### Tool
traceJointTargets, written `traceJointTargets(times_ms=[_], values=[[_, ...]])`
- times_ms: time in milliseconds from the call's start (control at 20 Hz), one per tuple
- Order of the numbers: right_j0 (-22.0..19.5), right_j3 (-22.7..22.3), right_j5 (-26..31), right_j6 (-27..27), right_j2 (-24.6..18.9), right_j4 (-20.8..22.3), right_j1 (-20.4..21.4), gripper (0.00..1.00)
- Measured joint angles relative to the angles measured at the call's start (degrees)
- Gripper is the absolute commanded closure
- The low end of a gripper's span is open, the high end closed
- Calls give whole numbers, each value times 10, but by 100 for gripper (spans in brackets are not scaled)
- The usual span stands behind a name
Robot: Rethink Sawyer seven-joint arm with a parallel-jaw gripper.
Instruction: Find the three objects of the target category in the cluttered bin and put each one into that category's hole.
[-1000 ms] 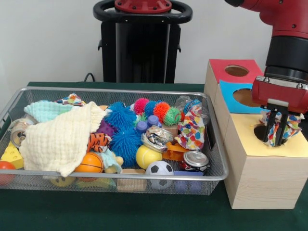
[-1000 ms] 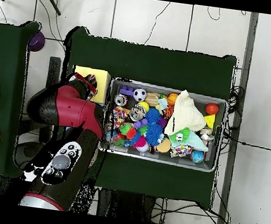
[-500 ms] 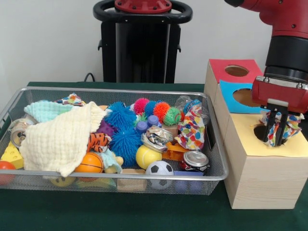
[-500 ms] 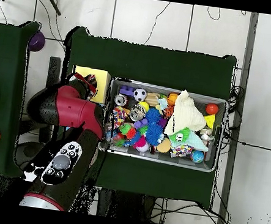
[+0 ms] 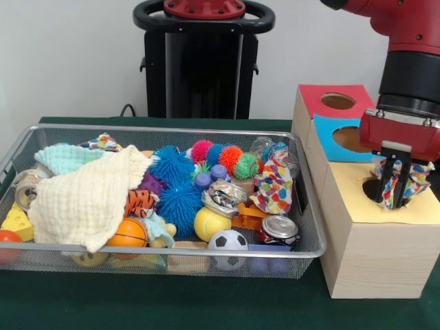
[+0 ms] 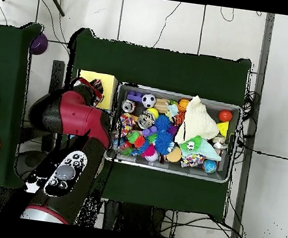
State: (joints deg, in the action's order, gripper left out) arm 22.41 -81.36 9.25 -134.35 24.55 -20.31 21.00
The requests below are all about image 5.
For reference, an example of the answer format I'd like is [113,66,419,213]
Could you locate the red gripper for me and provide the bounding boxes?
[359,107,440,209]

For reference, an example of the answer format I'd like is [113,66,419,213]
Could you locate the small multicolour cloth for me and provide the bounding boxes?
[370,157,435,210]

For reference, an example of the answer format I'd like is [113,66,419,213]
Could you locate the multicolour patterned cloth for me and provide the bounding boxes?
[251,148,295,216]

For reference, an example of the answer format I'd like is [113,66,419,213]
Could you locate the cream knitted cloth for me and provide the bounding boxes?
[27,146,152,253]

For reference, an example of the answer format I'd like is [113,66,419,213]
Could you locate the wooden box with three holes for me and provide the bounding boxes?
[291,84,440,298]

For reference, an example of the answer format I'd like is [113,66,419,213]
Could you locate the clear mesh bin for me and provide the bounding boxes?
[0,124,327,279]

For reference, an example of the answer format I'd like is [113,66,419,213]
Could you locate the crushed red drink can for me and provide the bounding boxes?
[257,214,301,247]

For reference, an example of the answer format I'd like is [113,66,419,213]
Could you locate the black and white soccer ball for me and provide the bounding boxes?
[208,229,250,271]

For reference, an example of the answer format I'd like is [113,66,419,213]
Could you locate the yellow tennis ball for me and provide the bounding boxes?
[194,208,233,243]

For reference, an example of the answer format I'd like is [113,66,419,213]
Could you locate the blue spiky rubber ball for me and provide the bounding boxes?
[149,144,197,186]
[157,180,204,238]

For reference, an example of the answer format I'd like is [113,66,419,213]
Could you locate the striped tiger plush toy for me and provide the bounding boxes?
[124,189,160,219]

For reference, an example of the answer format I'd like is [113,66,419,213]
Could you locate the orange toy basketball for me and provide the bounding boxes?
[106,219,149,248]

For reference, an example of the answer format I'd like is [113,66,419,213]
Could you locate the mint green cloth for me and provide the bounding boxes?
[34,142,104,176]

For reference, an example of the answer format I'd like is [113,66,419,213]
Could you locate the silver drink can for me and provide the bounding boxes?
[12,168,42,212]

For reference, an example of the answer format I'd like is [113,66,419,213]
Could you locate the yellow cheese wedge toy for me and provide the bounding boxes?
[0,203,34,243]

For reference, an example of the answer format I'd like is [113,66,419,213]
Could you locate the red ball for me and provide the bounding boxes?
[0,230,23,265]

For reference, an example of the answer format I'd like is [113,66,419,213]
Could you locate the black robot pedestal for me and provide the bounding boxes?
[133,0,276,119]

